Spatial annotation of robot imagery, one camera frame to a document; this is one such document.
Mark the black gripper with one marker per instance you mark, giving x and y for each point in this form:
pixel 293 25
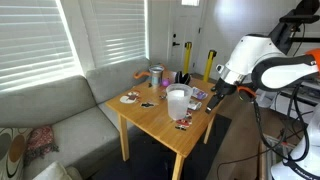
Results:
pixel 225 88

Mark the white packet with green print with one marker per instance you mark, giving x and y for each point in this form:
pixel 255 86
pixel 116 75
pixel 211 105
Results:
pixel 195 105

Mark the translucent plastic container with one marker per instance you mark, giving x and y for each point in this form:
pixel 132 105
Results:
pixel 178 106

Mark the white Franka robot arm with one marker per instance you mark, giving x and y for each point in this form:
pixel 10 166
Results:
pixel 276 71

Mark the small snack packet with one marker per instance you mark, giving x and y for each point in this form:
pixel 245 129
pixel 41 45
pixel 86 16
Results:
pixel 183 123

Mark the black oval case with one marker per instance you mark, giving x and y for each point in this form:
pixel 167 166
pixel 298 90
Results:
pixel 182 78

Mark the white stand with round base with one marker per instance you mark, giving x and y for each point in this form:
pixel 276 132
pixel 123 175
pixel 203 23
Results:
pixel 265 101

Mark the small metal keys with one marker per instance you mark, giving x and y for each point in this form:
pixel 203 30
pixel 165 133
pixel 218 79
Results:
pixel 162 96

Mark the small purple ball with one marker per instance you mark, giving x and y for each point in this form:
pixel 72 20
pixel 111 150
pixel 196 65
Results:
pixel 165 82

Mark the light wooden table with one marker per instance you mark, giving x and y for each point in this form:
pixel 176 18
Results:
pixel 156 123

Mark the metal tumbler cup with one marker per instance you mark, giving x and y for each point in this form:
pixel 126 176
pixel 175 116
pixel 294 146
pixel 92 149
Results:
pixel 156 78

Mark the small black sticker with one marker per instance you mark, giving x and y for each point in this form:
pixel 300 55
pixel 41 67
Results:
pixel 147 104

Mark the glass sided box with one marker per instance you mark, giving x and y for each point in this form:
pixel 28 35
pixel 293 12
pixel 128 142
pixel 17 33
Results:
pixel 266 150

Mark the orange octopus plush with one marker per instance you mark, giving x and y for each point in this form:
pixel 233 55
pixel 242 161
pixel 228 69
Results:
pixel 141 74

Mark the white entrance door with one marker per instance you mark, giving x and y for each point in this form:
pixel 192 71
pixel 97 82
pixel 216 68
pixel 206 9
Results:
pixel 185 23

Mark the dark floor rug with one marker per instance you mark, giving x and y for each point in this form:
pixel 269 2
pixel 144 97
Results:
pixel 150 163

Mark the white shelf unit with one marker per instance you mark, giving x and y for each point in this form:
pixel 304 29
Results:
pixel 313 88

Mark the narrow white window blinds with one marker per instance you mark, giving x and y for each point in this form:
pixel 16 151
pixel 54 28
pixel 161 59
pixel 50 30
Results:
pixel 116 30

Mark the grey fabric sofa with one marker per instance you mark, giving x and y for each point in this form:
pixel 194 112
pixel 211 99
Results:
pixel 66 100

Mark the plain white cushion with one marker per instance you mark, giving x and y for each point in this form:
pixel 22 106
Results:
pixel 55 171

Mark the red patterned cloth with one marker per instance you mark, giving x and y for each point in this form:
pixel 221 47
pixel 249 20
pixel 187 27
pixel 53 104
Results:
pixel 40 141

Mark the wide white window blinds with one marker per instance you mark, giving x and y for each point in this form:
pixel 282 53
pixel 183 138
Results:
pixel 33 40

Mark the retro patterned cushion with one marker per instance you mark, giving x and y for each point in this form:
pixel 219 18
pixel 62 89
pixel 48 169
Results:
pixel 11 153

